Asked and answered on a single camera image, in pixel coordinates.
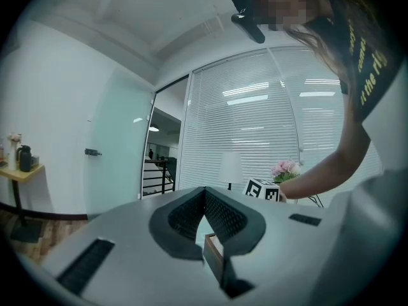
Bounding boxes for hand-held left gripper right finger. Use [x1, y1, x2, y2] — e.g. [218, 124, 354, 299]
[204, 186, 341, 306]

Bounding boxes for frosted glass door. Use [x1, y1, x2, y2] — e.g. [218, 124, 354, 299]
[85, 68, 157, 216]

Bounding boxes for tall white vase pale flowers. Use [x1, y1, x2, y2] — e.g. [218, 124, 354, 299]
[6, 133, 23, 171]

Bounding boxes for white window blinds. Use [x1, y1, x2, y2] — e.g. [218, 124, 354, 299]
[180, 46, 383, 203]

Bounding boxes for pink flower bouquet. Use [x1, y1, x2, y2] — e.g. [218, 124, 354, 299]
[270, 159, 302, 184]

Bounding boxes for small yellow side table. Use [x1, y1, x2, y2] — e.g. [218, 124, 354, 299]
[0, 163, 45, 244]

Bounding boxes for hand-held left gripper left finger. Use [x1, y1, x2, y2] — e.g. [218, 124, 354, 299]
[41, 186, 237, 306]

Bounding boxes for person's dark printed shirt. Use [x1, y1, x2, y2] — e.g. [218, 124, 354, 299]
[305, 11, 404, 124]

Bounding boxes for small brown box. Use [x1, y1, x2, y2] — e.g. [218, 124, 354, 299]
[202, 233, 226, 283]

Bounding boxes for white shade table lamp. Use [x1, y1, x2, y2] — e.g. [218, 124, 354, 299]
[218, 151, 245, 191]

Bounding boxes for white ceiling sprinkler pipe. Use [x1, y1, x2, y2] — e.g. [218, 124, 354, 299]
[203, 4, 224, 36]

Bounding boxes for black head-mounted camera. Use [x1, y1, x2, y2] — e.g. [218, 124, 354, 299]
[229, 0, 266, 44]

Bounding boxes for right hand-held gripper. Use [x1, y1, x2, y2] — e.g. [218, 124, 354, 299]
[242, 177, 282, 203]

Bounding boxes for person's head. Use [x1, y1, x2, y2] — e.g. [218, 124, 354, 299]
[250, 0, 332, 31]

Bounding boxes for black stair railing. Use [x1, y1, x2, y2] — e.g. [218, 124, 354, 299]
[142, 157, 178, 197]

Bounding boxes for person's right forearm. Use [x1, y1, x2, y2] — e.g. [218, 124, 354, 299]
[279, 122, 373, 203]

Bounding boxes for black thermos jug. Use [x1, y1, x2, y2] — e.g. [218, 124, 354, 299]
[16, 144, 33, 173]

